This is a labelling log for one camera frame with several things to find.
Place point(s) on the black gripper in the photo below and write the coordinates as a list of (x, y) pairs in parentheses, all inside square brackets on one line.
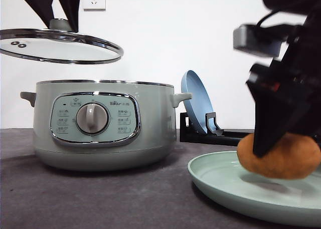
[(281, 110), (44, 10)]

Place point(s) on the glass steamer lid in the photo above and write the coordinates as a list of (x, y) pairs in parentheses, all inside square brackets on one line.
[(58, 46)]

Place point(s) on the brown potato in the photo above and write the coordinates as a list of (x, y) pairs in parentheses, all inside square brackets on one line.
[(296, 156)]

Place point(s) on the green plate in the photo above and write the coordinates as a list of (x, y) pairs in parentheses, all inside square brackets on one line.
[(294, 200)]

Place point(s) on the blue plate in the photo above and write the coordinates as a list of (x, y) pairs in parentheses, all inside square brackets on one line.
[(200, 103)]

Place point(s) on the green electric steamer pot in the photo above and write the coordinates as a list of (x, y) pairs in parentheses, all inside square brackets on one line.
[(104, 125)]

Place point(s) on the black dish rack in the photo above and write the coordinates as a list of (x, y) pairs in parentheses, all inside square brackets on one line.
[(213, 135)]

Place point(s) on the white wall socket left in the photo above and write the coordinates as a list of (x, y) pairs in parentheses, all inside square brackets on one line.
[(94, 5)]

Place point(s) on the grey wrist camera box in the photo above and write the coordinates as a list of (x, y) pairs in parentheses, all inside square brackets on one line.
[(263, 41)]

